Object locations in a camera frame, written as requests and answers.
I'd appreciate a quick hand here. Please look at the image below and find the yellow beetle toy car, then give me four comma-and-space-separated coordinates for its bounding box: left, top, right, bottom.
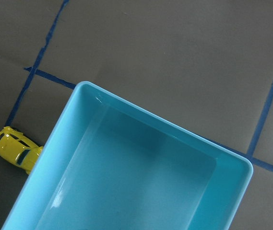
0, 126, 43, 175

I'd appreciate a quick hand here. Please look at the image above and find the light blue plastic bin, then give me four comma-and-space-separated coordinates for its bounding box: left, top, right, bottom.
3, 81, 253, 230

